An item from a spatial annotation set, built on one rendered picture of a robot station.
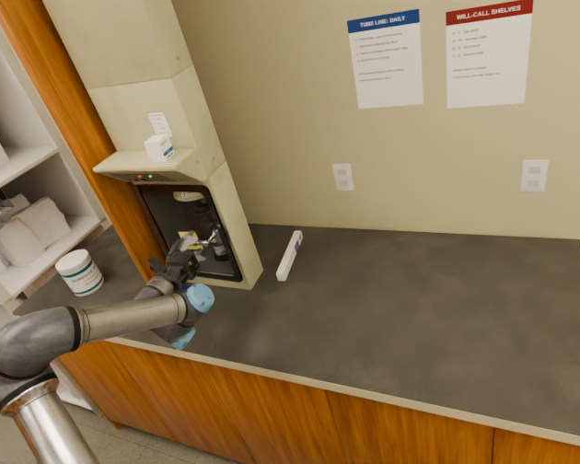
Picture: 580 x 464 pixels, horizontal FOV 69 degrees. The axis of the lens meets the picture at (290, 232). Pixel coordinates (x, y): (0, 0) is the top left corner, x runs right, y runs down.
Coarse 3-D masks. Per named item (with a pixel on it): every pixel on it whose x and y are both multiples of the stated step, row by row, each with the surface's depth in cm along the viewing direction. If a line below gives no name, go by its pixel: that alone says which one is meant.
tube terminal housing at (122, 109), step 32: (192, 64) 119; (96, 96) 125; (128, 96) 120; (160, 96) 116; (192, 96) 119; (128, 128) 128; (192, 128) 120; (224, 160) 135; (224, 192) 136; (224, 224) 138; (256, 256) 156
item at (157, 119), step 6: (150, 114) 121; (156, 114) 121; (162, 114) 120; (150, 120) 123; (156, 120) 122; (162, 120) 121; (156, 126) 123; (162, 126) 122; (168, 126) 122; (156, 132) 125; (162, 132) 124; (168, 132) 123
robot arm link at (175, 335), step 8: (160, 328) 116; (168, 328) 115; (176, 328) 114; (184, 328) 114; (192, 328) 120; (160, 336) 117; (168, 336) 116; (176, 336) 116; (184, 336) 116; (192, 336) 118; (176, 344) 117; (184, 344) 117
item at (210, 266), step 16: (144, 192) 142; (160, 192) 138; (176, 192) 135; (192, 192) 132; (208, 192) 130; (160, 208) 143; (176, 208) 140; (192, 208) 137; (208, 208) 134; (160, 224) 149; (176, 224) 145; (192, 224) 142; (208, 224) 138; (176, 240) 151; (224, 240) 140; (208, 256) 149; (224, 256) 145; (208, 272) 155; (224, 272) 151
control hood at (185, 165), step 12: (120, 156) 131; (132, 156) 129; (144, 156) 127; (180, 156) 120; (192, 156) 121; (96, 168) 128; (108, 168) 125; (120, 168) 123; (132, 168) 121; (144, 168) 119; (156, 168) 117; (168, 168) 115; (180, 168) 116; (192, 168) 121; (180, 180) 128; (192, 180) 126
